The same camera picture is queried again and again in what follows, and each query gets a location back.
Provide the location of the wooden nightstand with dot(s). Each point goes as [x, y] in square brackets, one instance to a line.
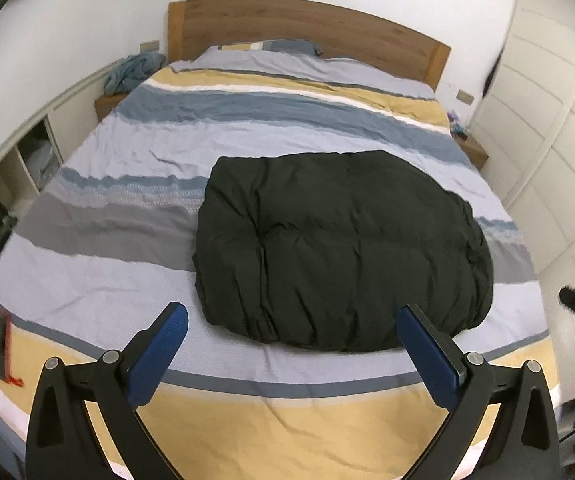
[110, 104]
[473, 152]

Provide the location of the small bedside clutter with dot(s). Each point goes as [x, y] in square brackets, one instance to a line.
[458, 124]

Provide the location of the dark green puffer jacket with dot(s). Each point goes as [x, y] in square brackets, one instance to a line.
[342, 250]

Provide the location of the wooden headboard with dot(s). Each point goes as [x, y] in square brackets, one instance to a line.
[317, 25]

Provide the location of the wall socket plate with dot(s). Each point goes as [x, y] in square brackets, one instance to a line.
[465, 96]
[150, 46]

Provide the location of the white open shelf unit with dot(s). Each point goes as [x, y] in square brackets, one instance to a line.
[67, 105]

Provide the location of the white wardrobe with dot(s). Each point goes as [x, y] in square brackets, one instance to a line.
[557, 135]

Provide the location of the striped bed duvet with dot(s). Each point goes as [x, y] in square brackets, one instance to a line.
[117, 260]

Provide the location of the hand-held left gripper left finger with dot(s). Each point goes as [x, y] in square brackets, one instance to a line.
[162, 350]

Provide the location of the white bedding bundle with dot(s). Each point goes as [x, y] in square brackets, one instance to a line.
[42, 160]

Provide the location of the blue crumpled cloth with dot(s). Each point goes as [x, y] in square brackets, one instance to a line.
[132, 72]

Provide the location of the striped pillow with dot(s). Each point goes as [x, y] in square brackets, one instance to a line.
[277, 46]

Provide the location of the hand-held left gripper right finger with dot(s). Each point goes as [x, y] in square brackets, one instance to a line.
[430, 355]

